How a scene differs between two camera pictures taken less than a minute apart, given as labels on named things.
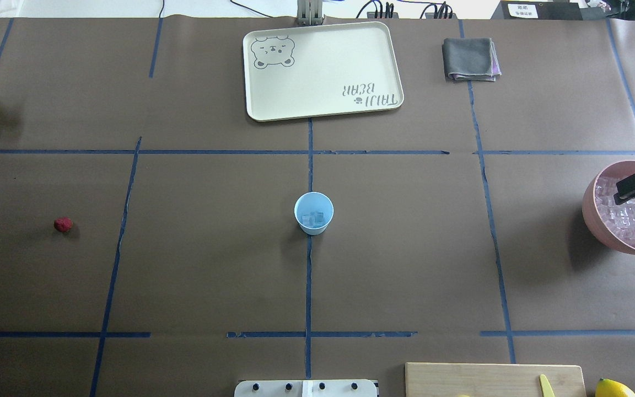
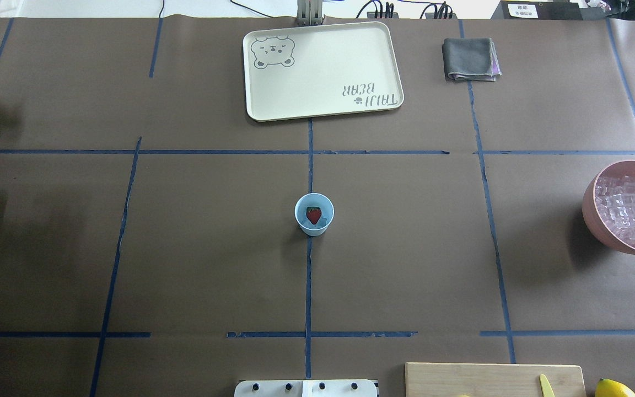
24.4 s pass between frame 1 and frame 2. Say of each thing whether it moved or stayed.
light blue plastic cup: stayed
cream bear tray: stayed
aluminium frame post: stayed
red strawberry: moved
